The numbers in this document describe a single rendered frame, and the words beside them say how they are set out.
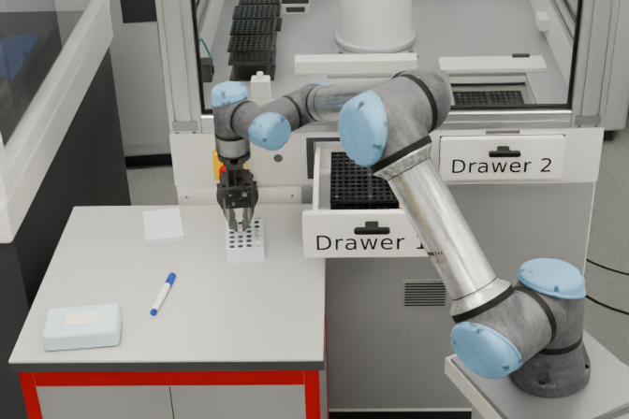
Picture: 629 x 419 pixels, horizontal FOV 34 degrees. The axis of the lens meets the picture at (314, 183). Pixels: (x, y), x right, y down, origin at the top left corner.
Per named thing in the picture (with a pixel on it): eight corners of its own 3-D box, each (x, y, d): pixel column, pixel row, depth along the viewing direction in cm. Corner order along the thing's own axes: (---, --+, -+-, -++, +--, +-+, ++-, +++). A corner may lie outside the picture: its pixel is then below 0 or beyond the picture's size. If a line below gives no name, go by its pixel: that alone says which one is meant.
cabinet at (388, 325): (570, 428, 289) (603, 181, 248) (202, 430, 292) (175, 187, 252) (519, 239, 371) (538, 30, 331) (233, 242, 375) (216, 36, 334)
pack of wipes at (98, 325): (123, 317, 214) (120, 300, 212) (120, 347, 206) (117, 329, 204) (50, 324, 213) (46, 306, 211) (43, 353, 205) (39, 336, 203)
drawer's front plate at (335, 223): (440, 256, 220) (441, 212, 215) (303, 257, 221) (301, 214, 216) (439, 252, 222) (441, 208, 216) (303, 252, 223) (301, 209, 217)
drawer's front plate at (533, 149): (562, 179, 247) (565, 137, 241) (439, 180, 248) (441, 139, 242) (560, 175, 248) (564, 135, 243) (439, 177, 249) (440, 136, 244)
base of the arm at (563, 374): (607, 381, 190) (610, 338, 185) (536, 408, 185) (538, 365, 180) (559, 335, 202) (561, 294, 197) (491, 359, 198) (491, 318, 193)
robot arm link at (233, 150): (214, 126, 224) (252, 124, 224) (216, 145, 226) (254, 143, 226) (213, 142, 217) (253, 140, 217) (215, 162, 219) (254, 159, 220)
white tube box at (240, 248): (264, 261, 231) (263, 247, 229) (226, 263, 230) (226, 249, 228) (263, 230, 241) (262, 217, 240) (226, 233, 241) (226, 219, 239)
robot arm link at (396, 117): (569, 340, 177) (416, 62, 179) (512, 384, 169) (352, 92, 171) (524, 351, 187) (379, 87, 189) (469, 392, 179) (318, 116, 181)
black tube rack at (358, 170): (410, 224, 228) (411, 199, 225) (330, 225, 229) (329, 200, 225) (405, 174, 247) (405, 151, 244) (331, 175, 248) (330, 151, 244)
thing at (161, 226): (184, 240, 239) (183, 235, 238) (146, 246, 237) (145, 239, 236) (179, 212, 249) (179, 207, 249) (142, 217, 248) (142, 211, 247)
